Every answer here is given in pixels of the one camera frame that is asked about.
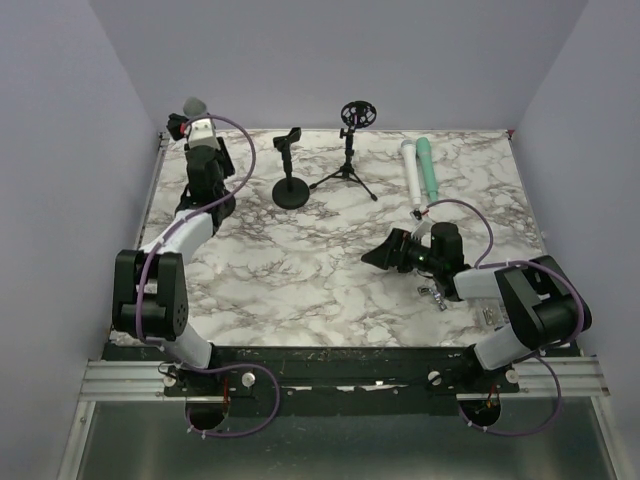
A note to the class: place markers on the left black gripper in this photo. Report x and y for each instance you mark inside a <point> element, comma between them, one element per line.
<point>222,156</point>

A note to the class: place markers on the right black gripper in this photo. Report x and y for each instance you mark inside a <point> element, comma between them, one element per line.
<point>394,251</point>

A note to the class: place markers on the glitter silver mesh microphone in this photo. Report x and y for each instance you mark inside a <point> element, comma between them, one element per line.
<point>194,107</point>

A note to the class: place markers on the white microphone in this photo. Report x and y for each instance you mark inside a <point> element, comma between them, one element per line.
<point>408,152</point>

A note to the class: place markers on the mint green microphone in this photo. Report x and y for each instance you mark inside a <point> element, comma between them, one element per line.
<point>424,154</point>

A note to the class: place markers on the black tripod shock mount stand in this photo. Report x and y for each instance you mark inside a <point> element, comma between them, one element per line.
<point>355,115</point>

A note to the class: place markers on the black round base clip stand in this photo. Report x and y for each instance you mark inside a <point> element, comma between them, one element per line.
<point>177,125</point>

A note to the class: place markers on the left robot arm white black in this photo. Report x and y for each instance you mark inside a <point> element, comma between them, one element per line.
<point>150,300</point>

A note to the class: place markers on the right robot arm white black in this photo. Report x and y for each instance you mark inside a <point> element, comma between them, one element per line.
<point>542,307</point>

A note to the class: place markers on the chrome faucet fitting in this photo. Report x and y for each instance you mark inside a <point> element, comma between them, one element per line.
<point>432,292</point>

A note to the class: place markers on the clear screw organizer box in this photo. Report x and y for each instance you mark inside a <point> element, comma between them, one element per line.
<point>491,316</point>

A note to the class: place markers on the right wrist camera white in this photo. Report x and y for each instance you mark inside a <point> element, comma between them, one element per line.
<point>422,223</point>

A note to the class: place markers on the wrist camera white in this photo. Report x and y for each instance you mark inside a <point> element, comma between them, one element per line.
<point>201,132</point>
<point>422,223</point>

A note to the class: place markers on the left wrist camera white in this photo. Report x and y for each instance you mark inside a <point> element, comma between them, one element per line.
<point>201,132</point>

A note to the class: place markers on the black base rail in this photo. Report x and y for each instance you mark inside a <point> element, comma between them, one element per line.
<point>322,381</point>

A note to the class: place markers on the aluminium extrusion frame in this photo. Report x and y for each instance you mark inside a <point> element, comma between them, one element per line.
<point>105,382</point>

